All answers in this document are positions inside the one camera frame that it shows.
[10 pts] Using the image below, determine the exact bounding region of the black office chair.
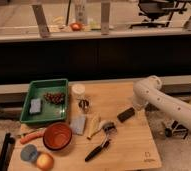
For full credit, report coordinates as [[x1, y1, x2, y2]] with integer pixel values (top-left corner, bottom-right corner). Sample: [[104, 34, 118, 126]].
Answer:
[[130, 0, 191, 29]]

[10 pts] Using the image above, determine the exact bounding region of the grey upright bracket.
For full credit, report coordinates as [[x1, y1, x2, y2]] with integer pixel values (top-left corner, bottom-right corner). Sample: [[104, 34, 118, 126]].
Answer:
[[101, 2, 110, 35], [32, 4, 50, 38]]

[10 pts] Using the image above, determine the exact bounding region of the white paper cup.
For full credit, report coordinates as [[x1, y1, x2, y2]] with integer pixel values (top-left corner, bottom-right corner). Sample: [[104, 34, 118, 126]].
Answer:
[[71, 84, 85, 100]]

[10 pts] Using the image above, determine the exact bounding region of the black chair at left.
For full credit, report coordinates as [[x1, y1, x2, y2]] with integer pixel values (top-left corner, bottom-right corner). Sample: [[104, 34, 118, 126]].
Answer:
[[0, 133, 15, 171]]

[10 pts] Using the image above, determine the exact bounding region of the red brown bowl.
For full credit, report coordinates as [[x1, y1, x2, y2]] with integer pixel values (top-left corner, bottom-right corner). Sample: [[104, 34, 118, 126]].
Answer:
[[43, 122, 72, 151]]

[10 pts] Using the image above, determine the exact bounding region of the red round fruit on shelf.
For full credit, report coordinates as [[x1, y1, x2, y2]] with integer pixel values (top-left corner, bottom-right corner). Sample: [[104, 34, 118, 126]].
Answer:
[[70, 23, 83, 31]]

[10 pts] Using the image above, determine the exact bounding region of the black clamp stand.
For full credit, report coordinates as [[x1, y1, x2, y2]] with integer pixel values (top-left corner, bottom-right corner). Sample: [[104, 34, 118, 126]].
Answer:
[[164, 120, 189, 138]]

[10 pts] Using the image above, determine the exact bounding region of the grey upright bracket centre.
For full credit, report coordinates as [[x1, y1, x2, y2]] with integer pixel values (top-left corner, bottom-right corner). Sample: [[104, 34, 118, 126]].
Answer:
[[101, 2, 110, 35]]

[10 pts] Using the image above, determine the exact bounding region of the black eraser block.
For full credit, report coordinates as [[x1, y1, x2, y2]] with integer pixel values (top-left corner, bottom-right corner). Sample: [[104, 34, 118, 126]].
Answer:
[[117, 107, 135, 123]]

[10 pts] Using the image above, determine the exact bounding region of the clear bottle on shelf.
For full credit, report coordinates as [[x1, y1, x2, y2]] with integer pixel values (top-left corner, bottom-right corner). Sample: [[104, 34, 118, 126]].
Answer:
[[74, 0, 87, 24]]

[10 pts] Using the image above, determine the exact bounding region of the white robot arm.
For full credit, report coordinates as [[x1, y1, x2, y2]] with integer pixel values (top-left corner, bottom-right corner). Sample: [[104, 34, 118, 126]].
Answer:
[[132, 75, 191, 131]]

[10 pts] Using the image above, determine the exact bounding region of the black handled dish brush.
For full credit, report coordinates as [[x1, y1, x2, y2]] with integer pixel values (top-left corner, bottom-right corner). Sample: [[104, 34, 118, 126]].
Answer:
[[85, 122, 117, 162]]

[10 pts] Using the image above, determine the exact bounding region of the blue round lid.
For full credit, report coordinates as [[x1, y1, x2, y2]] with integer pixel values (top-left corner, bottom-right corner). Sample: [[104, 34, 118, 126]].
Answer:
[[20, 144, 38, 163]]

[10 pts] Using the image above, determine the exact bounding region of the orange apple fruit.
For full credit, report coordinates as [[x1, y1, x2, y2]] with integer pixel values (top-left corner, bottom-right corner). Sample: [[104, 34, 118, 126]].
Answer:
[[36, 153, 54, 171]]

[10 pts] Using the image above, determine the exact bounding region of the blue sponge in tray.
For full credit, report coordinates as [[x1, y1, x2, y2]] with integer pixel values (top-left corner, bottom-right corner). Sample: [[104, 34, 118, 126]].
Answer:
[[29, 98, 42, 114]]

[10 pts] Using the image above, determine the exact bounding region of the grey blue sponge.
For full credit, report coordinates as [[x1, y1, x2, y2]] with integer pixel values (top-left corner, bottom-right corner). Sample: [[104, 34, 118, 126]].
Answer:
[[70, 115, 86, 135]]

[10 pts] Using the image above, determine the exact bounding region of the orange carrot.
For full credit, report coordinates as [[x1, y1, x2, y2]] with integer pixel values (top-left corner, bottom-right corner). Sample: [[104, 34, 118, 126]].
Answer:
[[20, 131, 44, 144]]

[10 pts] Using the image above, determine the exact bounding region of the grey upright bracket left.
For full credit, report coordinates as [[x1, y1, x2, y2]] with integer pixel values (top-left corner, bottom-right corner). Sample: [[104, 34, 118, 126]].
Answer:
[[32, 4, 50, 38]]

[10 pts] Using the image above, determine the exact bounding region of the dark grape bunch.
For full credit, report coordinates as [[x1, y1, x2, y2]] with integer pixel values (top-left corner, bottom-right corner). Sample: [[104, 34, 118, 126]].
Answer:
[[44, 93, 65, 105]]

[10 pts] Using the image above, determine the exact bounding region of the small metal clip object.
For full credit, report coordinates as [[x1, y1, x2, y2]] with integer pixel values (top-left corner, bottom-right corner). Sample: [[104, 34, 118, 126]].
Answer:
[[78, 99, 90, 113]]

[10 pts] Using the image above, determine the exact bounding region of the green plastic tray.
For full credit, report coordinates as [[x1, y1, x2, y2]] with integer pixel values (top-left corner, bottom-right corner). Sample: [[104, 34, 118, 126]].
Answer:
[[20, 78, 68, 124]]

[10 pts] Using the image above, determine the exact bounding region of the yellow banana piece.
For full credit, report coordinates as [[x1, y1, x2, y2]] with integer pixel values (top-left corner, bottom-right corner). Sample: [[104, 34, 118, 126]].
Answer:
[[87, 115, 100, 139]]

